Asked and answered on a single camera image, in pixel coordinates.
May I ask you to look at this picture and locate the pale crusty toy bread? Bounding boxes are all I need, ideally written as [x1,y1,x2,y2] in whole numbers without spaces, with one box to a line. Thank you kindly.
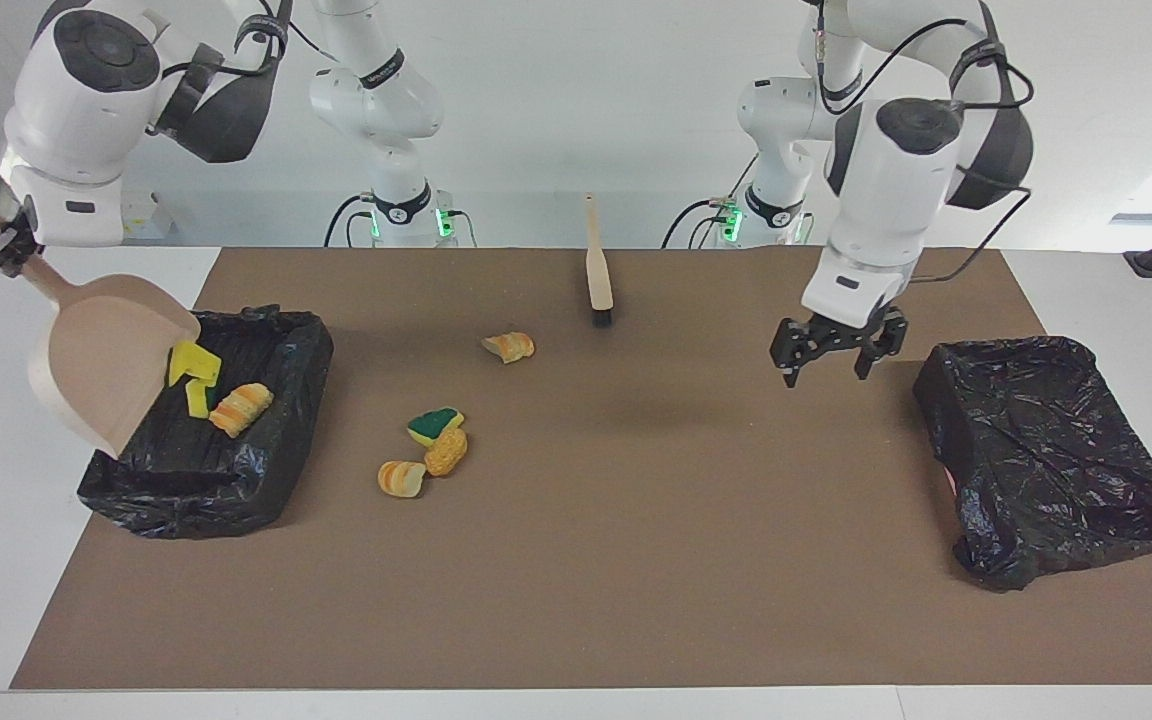
[208,383,275,439]

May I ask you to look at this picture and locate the striped toy bread piece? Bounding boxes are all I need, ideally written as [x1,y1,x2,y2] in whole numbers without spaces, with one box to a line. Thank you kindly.
[377,460,428,499]

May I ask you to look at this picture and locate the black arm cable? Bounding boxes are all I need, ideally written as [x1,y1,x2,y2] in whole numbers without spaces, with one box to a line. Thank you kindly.
[814,15,1035,287]
[141,0,339,133]

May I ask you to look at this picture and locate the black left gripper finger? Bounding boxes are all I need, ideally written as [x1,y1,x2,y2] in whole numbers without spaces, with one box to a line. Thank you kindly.
[770,317,818,389]
[855,309,910,380]

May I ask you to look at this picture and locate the black bag lined bin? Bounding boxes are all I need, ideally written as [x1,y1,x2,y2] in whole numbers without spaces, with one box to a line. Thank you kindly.
[77,305,335,540]
[912,336,1152,592]

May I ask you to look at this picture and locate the beige plastic dustpan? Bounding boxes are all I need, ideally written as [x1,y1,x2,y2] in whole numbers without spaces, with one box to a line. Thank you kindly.
[0,206,202,460]

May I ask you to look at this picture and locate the brown table mat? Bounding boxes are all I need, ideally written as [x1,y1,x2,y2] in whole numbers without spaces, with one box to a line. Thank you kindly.
[10,247,1152,691]

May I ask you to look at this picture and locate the white background box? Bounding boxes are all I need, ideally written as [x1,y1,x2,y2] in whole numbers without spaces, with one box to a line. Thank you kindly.
[124,190,177,241]

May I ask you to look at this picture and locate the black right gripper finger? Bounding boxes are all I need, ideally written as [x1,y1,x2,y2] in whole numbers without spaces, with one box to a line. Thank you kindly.
[0,227,35,278]

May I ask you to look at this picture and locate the toy croissant piece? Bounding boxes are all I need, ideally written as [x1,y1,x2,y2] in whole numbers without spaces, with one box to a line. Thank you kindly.
[481,332,536,365]

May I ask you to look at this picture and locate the beige hand brush black bristles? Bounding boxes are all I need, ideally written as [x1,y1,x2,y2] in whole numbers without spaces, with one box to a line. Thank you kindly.
[584,193,615,329]

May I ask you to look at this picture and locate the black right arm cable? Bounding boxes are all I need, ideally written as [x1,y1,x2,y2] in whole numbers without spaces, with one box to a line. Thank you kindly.
[141,0,339,133]

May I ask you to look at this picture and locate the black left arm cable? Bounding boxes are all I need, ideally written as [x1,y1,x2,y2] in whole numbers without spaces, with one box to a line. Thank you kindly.
[814,15,1035,287]

